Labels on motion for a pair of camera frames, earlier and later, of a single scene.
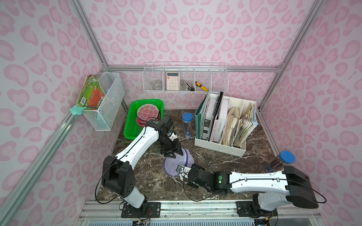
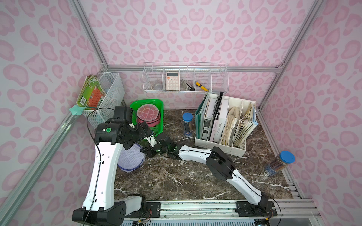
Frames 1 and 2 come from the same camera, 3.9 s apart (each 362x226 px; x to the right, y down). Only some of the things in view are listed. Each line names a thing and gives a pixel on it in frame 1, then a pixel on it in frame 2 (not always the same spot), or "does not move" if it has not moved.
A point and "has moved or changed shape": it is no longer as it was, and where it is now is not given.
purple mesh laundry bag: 170,164 has moved or changed shape
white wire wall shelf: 185,77 does not move
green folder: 199,114 does not move
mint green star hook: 77,110 does not move
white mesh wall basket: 103,118 does not move
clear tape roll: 157,87 does not move
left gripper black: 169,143 -> 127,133
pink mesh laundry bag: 146,112 does not move
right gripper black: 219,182 -> 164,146
